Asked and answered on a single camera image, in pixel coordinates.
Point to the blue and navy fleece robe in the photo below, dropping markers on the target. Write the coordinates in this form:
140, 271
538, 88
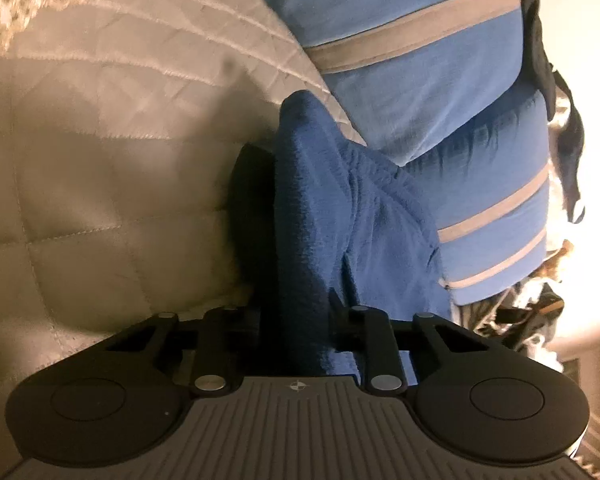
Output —
320, 220

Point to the grey quilted sofa cover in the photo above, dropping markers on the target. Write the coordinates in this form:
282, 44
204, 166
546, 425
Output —
105, 160

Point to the black cloth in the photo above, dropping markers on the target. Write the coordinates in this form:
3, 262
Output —
532, 35

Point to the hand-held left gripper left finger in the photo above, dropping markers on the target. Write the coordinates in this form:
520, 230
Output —
215, 340

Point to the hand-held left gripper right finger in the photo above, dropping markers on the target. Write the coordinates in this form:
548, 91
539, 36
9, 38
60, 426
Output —
375, 340

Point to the blue grey-striped cushion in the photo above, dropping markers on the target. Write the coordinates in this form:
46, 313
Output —
500, 160
405, 20

